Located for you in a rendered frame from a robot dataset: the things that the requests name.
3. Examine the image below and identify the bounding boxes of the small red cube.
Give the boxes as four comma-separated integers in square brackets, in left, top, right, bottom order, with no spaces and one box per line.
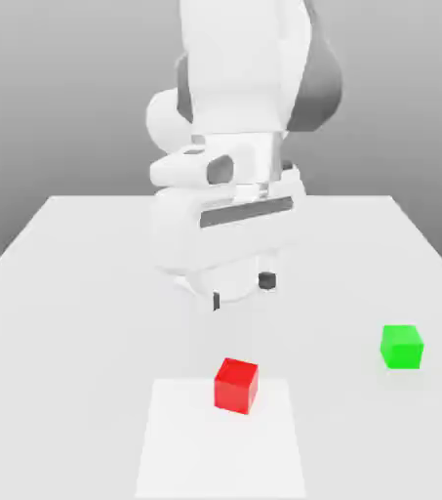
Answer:
[213,356,260,416]

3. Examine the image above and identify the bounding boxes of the small green cube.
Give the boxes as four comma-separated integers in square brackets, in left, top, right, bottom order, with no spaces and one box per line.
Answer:
[379,324,425,371]

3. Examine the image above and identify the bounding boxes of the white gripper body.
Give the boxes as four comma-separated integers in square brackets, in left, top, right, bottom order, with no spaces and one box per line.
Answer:
[197,183,308,273]

